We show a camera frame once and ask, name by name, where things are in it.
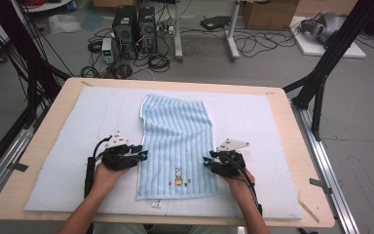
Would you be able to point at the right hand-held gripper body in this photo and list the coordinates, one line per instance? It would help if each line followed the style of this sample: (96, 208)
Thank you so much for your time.
(230, 164)

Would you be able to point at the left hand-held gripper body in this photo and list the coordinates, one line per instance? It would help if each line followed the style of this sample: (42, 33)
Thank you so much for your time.
(118, 157)

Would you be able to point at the person's right hand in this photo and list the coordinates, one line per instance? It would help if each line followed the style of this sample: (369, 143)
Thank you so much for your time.
(242, 187)

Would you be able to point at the person's left hand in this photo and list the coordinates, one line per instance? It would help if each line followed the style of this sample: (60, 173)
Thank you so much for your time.
(107, 180)

